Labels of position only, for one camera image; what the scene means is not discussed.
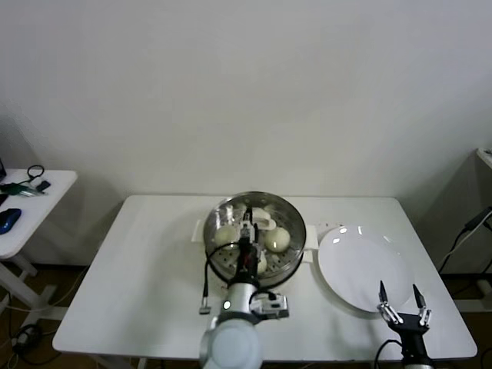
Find blue computer mouse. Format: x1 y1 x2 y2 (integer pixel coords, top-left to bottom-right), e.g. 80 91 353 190
0 208 23 234

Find round white plate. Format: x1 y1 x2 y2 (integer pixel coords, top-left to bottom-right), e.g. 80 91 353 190
317 225 411 321

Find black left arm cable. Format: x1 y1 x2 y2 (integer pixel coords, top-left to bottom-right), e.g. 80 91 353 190
198 241 241 317

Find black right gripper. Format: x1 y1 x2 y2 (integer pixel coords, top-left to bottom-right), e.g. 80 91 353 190
376 280 433 337

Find stainless steel steamer basket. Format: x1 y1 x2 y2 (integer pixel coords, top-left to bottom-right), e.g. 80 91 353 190
191 191 321 288

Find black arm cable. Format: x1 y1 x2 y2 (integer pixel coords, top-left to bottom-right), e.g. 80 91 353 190
198 241 241 317
375 339 403 364

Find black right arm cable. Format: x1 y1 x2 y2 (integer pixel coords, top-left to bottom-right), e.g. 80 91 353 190
375 339 403 364

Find white shelf cabinet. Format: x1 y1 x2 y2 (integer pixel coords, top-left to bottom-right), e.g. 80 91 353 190
457 147 492 313

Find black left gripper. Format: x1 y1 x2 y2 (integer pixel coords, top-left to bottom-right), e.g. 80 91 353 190
235 208 264 274

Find white side table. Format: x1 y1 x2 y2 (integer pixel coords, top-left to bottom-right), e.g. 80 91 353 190
0 168 79 321

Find green circuit board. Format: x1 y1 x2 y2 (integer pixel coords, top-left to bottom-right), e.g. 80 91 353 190
0 183 48 198

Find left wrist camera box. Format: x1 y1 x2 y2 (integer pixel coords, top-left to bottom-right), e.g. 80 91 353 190
251 291 291 321

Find round glass pot lid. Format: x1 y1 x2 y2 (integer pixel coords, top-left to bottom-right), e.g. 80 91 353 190
203 191 308 288

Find black cable with adapter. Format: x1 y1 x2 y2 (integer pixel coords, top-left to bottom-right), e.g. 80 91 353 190
437 206 492 272

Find floor power adapter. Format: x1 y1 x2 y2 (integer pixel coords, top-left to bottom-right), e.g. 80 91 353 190
14 324 44 348

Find thin floor cables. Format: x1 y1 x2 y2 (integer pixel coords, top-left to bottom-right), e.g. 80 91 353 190
0 290 58 369

